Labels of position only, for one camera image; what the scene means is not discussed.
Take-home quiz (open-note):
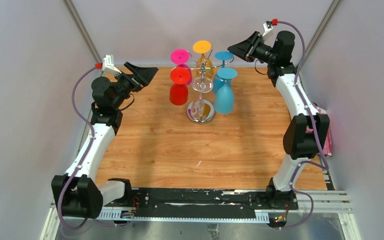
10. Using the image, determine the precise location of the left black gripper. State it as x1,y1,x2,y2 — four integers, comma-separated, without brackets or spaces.
111,63,157,110

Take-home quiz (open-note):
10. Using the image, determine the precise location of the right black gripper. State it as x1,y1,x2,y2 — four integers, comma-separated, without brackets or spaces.
227,31,277,65

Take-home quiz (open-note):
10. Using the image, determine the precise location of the blue wine glass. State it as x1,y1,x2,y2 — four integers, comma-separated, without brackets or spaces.
212,51,234,94
213,67,238,114

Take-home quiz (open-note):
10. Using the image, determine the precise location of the blue wine glass front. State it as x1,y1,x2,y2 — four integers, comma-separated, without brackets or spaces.
213,67,238,114

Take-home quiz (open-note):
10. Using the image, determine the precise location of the chrome wine glass rack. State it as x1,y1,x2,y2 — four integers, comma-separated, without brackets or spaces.
186,51,235,124

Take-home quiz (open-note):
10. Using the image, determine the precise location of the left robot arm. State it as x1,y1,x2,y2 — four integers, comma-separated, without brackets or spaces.
51,62,159,220

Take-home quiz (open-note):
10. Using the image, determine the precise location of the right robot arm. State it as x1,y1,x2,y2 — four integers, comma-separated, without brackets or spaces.
227,30,330,209

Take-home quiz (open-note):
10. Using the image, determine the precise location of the red wine glass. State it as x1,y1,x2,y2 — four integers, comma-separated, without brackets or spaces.
169,66,191,106

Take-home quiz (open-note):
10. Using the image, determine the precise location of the yellow wine glass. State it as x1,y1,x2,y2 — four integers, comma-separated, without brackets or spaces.
193,40,214,78

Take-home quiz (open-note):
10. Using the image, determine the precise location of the pink wine glass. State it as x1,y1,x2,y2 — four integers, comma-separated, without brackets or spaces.
170,48,192,86

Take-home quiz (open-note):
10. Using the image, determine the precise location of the clear wine glass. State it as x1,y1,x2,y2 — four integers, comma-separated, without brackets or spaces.
190,76,213,119

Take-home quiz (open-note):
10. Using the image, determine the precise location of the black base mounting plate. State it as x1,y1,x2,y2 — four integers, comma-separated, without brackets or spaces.
107,187,299,220

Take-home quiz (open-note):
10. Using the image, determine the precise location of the pink camouflage cloth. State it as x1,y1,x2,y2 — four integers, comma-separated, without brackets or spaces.
311,102,333,157

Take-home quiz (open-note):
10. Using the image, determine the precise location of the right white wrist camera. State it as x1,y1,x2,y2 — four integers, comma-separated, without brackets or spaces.
262,20,273,38

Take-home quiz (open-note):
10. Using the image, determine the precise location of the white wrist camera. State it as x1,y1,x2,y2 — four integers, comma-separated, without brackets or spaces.
101,54,122,76
262,20,273,38

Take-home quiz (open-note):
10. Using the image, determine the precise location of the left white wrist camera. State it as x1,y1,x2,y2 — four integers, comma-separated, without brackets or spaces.
101,54,122,76

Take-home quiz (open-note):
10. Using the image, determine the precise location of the aluminium frame rail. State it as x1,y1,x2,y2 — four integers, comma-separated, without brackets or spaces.
49,187,354,224

